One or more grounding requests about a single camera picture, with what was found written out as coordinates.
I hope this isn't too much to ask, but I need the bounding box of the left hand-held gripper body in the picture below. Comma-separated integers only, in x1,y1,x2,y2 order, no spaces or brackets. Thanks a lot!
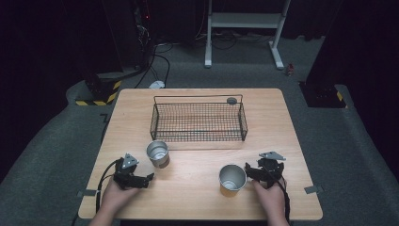
113,153,149,190

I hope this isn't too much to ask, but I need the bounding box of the person's left hand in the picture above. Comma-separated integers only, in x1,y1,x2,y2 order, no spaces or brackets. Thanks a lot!
101,179,143,218

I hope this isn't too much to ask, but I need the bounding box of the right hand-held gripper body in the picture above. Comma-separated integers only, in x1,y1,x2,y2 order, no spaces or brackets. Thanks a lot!
250,151,287,189

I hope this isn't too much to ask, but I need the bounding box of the person's right hand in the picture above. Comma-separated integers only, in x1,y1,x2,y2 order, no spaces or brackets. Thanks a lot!
250,177,288,221

